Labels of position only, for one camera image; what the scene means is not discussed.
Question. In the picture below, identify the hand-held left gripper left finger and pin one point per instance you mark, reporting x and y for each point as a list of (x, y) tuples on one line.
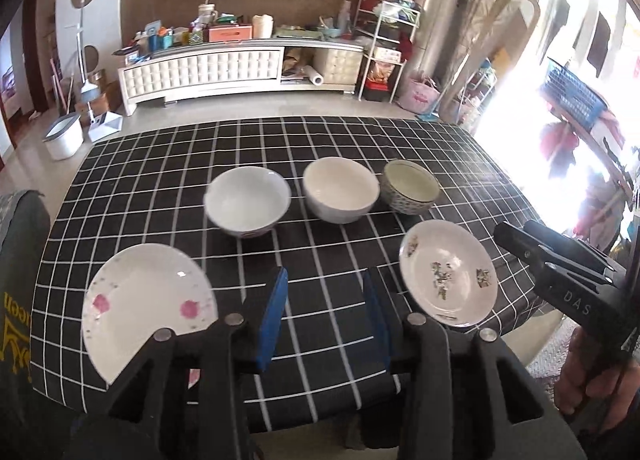
[(272, 321)]

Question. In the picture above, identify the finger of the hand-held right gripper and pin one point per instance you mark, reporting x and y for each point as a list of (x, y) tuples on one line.
[(565, 240), (570, 297)]

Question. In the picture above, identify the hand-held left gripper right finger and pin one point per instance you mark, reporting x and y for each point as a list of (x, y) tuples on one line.
[(377, 321)]

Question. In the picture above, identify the green floral white plate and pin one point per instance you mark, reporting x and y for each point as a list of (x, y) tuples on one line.
[(450, 255)]

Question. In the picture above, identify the white bowl red pattern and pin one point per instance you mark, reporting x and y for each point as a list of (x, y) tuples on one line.
[(245, 200)]

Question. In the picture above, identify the pink flower white plate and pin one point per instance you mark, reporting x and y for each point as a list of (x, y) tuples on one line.
[(140, 300)]

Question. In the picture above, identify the plain cream bowl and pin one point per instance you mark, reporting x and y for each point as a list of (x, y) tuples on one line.
[(340, 190)]

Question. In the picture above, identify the dark patterned bowl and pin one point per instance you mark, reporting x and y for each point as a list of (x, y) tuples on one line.
[(410, 185)]

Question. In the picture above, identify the person's right hand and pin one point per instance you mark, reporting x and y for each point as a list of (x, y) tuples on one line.
[(585, 390)]

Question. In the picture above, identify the black white checkered tablecloth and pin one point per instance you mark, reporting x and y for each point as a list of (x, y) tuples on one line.
[(325, 250)]

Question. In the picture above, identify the red clothing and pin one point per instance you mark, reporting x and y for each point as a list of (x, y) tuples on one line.
[(559, 145)]

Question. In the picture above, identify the blue plastic basket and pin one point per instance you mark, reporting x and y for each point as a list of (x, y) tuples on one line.
[(575, 92)]

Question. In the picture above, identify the hanging dark clothes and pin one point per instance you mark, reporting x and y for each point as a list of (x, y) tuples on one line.
[(599, 42)]

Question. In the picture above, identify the pink bag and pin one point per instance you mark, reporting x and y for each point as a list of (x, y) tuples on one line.
[(417, 96)]

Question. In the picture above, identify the arched standing mirror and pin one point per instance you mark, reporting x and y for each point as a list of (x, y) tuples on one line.
[(492, 15)]

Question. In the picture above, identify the paper towel roll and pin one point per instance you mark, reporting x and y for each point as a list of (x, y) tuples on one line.
[(314, 76)]

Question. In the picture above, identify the dark garment yellow print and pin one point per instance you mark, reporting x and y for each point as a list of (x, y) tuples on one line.
[(20, 290)]

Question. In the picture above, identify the white cardboard box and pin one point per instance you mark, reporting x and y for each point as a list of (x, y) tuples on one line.
[(106, 126)]

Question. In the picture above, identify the white tufted TV cabinet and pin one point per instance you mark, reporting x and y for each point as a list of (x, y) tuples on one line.
[(200, 71)]

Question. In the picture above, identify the silver wrapped column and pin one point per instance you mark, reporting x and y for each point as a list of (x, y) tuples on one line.
[(447, 0)]

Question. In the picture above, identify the white mop bucket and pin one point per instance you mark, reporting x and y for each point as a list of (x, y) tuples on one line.
[(62, 137)]

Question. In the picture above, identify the orange box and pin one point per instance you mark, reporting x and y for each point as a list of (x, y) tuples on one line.
[(230, 33)]

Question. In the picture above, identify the white jar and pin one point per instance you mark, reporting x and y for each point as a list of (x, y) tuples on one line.
[(262, 26)]

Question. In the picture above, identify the white tumbler cup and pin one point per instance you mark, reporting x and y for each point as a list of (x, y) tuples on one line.
[(206, 16)]

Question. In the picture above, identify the white mop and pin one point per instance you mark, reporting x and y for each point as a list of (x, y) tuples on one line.
[(82, 40)]

